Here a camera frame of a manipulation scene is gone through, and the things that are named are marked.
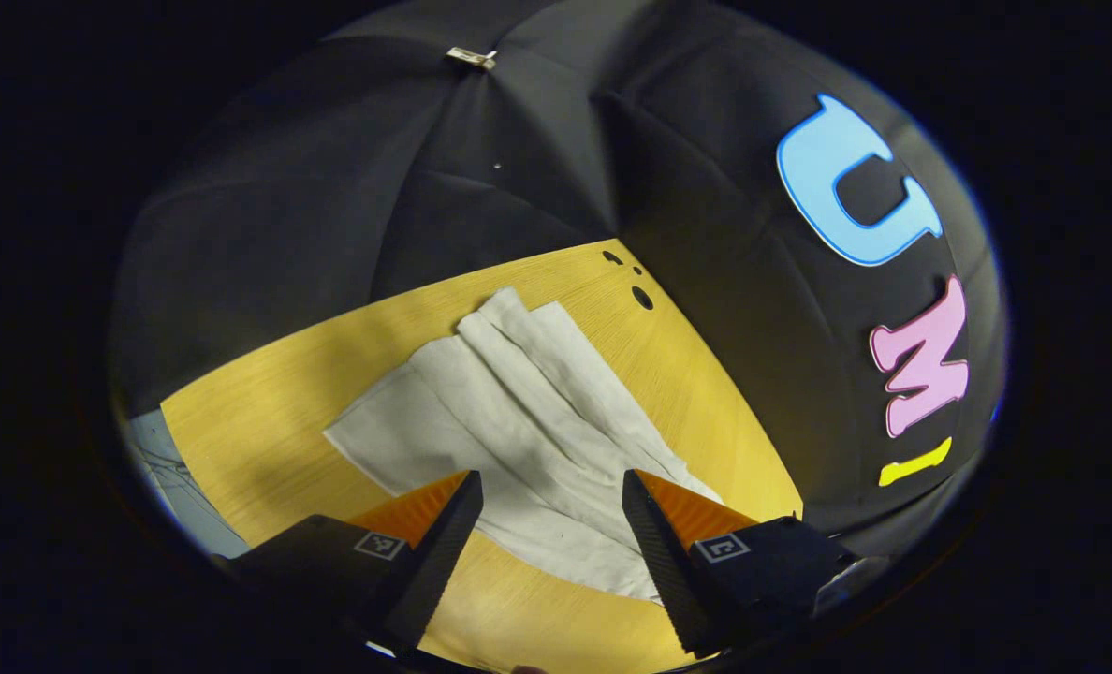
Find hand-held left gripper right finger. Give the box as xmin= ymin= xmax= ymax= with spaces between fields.
xmin=622 ymin=468 xmax=861 ymax=658

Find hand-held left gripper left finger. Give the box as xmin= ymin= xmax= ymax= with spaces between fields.
xmin=228 ymin=468 xmax=485 ymax=656

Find white jeans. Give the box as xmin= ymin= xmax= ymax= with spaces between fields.
xmin=324 ymin=286 xmax=725 ymax=605

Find black backdrop cloth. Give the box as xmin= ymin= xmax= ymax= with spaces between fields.
xmin=111 ymin=0 xmax=1006 ymax=563

